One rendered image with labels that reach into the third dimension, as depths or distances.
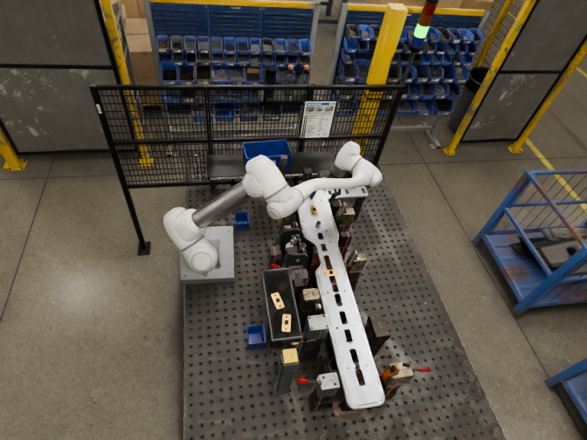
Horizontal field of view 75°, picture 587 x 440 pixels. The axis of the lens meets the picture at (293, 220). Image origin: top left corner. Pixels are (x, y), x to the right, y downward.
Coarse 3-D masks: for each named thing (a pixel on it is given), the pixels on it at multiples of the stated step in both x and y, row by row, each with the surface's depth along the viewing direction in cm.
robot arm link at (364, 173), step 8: (360, 160) 215; (360, 168) 211; (368, 168) 212; (376, 168) 214; (352, 176) 217; (360, 176) 210; (368, 176) 210; (376, 176) 212; (304, 184) 195; (312, 184) 197; (320, 184) 200; (328, 184) 202; (336, 184) 203; (344, 184) 205; (352, 184) 207; (360, 184) 211; (368, 184) 215; (376, 184) 214; (304, 192) 191; (304, 200) 192
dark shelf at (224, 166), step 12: (216, 156) 265; (228, 156) 266; (240, 156) 268; (300, 156) 274; (312, 156) 276; (324, 156) 277; (216, 168) 257; (228, 168) 258; (240, 168) 260; (300, 168) 266; (312, 168) 267; (324, 168) 269
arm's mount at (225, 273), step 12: (216, 228) 232; (228, 228) 233; (228, 240) 234; (180, 252) 230; (228, 252) 234; (180, 264) 230; (228, 264) 235; (192, 276) 232; (216, 276) 234; (228, 276) 236
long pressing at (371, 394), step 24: (312, 216) 243; (312, 240) 230; (336, 240) 233; (336, 264) 221; (336, 312) 201; (336, 336) 193; (360, 336) 194; (336, 360) 185; (360, 360) 186; (360, 408) 172
